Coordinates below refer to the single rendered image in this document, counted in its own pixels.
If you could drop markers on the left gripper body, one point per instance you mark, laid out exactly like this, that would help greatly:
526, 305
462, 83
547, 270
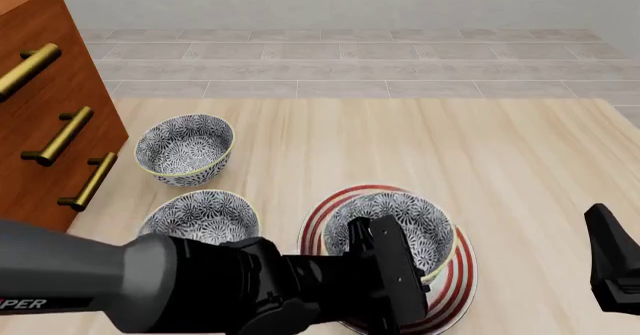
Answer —
390, 267

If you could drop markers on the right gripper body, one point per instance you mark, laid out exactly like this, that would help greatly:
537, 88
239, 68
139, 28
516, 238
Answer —
620, 297

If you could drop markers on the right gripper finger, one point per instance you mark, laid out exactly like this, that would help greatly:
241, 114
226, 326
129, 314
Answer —
612, 245

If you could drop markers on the patterned bowl with cream rim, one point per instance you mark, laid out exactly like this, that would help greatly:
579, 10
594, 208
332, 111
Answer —
420, 222

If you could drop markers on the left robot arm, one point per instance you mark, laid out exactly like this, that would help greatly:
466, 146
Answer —
150, 286

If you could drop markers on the white plate with red rings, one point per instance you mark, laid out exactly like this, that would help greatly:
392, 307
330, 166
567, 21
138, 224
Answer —
457, 282

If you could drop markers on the patterned bowl with white rim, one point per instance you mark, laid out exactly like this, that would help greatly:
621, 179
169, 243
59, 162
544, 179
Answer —
205, 215

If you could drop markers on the patterned bowl with yellow rim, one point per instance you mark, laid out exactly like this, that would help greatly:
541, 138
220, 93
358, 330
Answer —
182, 151

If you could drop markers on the wooden cabinet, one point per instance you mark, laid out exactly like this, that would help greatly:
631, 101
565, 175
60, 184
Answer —
60, 87

